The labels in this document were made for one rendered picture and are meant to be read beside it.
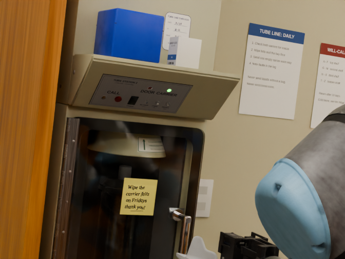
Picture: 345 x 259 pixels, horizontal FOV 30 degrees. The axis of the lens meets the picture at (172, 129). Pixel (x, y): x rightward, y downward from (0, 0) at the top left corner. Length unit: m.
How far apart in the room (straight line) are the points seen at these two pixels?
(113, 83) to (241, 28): 0.81
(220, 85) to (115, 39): 0.24
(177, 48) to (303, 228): 0.65
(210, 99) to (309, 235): 0.67
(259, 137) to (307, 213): 1.32
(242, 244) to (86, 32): 0.51
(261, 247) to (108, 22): 0.49
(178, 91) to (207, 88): 0.06
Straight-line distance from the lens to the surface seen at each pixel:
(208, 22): 1.41
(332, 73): 2.17
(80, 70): 1.22
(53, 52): 1.18
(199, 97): 1.32
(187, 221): 1.35
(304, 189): 0.71
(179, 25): 1.37
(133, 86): 1.24
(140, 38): 1.21
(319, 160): 0.73
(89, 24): 1.29
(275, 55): 2.03
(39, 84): 1.18
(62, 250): 1.32
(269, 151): 2.04
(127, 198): 1.34
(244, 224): 2.04
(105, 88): 1.23
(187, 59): 1.29
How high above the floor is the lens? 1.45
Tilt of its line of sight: 3 degrees down
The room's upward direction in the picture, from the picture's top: 7 degrees clockwise
